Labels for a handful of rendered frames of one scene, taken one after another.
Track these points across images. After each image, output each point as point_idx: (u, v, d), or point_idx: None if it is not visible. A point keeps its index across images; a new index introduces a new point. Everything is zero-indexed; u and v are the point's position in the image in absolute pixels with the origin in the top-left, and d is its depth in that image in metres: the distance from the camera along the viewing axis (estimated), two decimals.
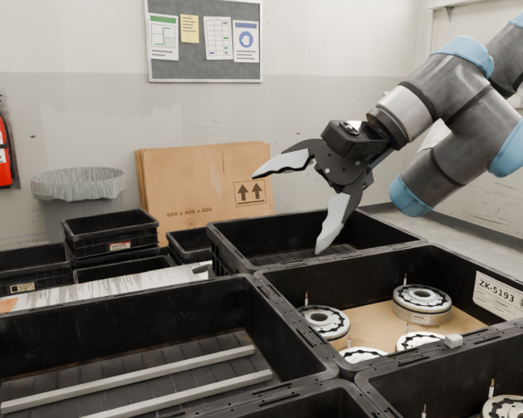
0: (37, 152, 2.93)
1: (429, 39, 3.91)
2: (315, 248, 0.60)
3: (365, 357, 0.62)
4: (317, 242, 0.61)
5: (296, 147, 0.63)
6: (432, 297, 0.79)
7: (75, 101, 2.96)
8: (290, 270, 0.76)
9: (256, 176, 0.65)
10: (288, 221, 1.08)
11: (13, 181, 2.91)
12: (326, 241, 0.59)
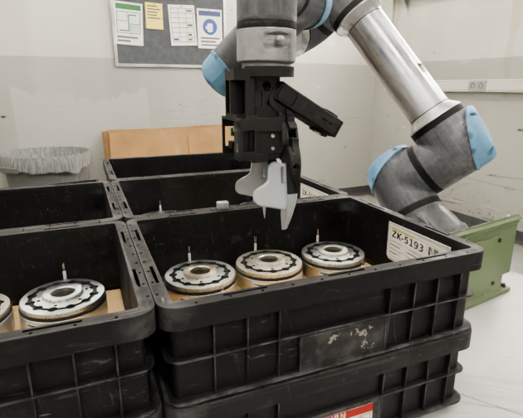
0: (7, 131, 3.10)
1: None
2: (266, 213, 0.64)
3: None
4: (267, 208, 0.64)
5: (298, 174, 0.57)
6: None
7: (43, 84, 3.13)
8: (145, 181, 0.93)
9: (287, 222, 0.60)
10: (180, 161, 1.25)
11: None
12: None
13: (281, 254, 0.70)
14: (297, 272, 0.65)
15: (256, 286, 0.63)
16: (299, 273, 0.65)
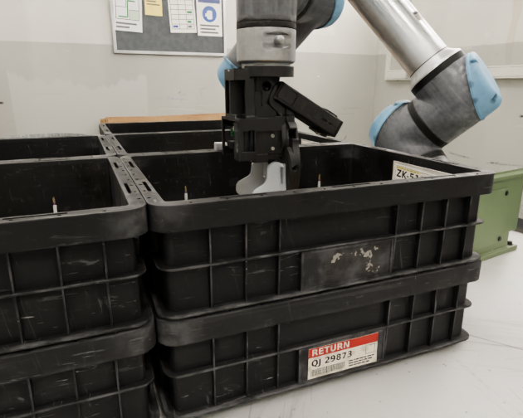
0: (5, 118, 3.08)
1: None
2: None
3: None
4: None
5: (298, 174, 0.57)
6: None
7: (41, 70, 3.10)
8: (142, 136, 0.91)
9: None
10: (178, 127, 1.23)
11: None
12: None
13: None
14: None
15: None
16: None
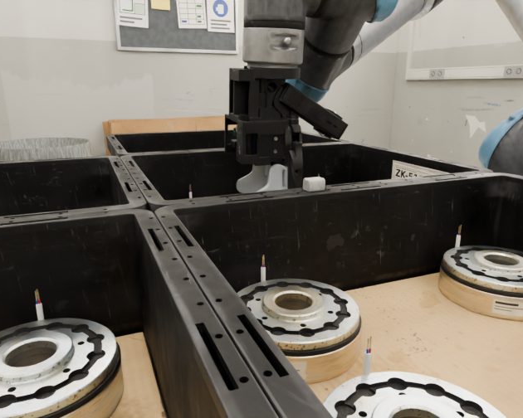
0: None
1: None
2: None
3: None
4: None
5: (300, 177, 0.56)
6: None
7: (38, 68, 2.84)
8: (170, 157, 0.64)
9: None
10: (207, 138, 0.96)
11: None
12: None
13: None
14: None
15: None
16: None
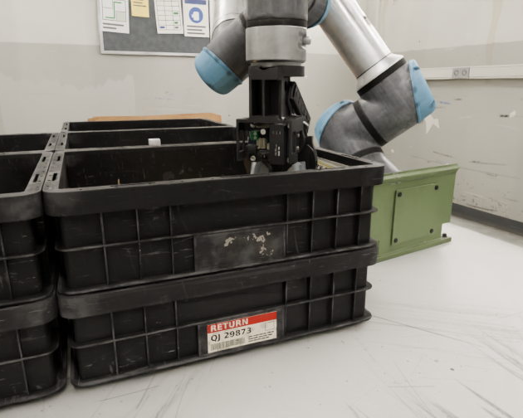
0: None
1: (377, 18, 4.10)
2: None
3: None
4: None
5: None
6: None
7: (29, 70, 3.15)
8: (95, 133, 0.95)
9: None
10: (143, 125, 1.28)
11: None
12: None
13: None
14: None
15: None
16: None
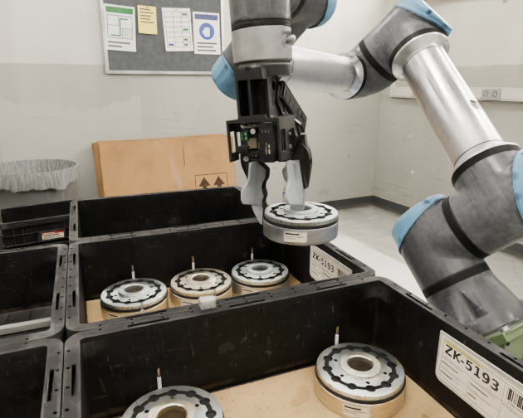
0: None
1: None
2: None
3: None
4: (264, 213, 0.62)
5: (307, 168, 0.59)
6: (267, 270, 0.76)
7: (28, 92, 2.93)
8: (114, 241, 0.74)
9: None
10: (165, 199, 1.06)
11: None
12: (257, 207, 0.63)
13: (214, 273, 0.77)
14: (223, 291, 0.71)
15: (185, 303, 0.70)
16: (225, 291, 0.72)
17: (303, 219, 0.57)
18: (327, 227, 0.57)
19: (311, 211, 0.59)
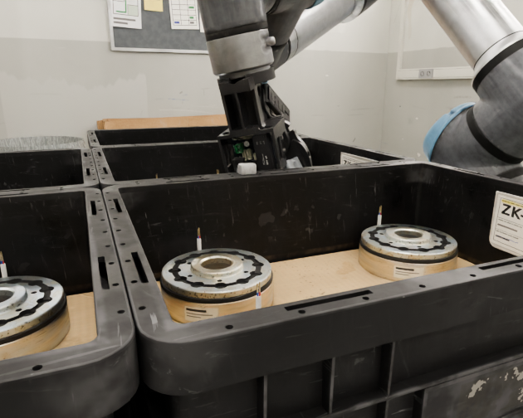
0: None
1: (403, 13, 3.85)
2: None
3: None
4: None
5: (307, 161, 0.58)
6: None
7: (33, 68, 2.90)
8: (138, 148, 0.71)
9: None
10: (183, 134, 1.03)
11: None
12: None
13: None
14: None
15: None
16: None
17: None
18: None
19: None
